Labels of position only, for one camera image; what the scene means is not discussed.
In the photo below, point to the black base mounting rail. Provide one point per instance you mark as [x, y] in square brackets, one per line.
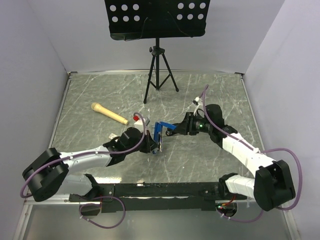
[156, 196]

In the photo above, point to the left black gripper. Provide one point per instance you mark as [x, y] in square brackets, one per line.
[151, 144]

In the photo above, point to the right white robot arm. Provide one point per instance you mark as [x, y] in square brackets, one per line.
[271, 185]

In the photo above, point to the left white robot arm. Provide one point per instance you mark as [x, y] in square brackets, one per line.
[53, 172]

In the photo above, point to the black stapler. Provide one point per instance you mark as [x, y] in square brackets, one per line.
[169, 133]

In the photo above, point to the beige toy microphone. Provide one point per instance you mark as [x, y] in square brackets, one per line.
[102, 110]

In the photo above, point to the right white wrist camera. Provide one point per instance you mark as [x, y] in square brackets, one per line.
[197, 101]

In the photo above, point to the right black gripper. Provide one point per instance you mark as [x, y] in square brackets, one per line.
[187, 126]

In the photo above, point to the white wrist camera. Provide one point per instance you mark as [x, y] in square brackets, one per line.
[141, 123]
[197, 101]

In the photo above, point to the black music stand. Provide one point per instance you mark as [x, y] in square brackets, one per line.
[131, 20]

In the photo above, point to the small playing card box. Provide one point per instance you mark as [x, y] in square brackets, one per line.
[112, 136]

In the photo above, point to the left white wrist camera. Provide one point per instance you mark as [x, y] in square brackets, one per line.
[141, 123]

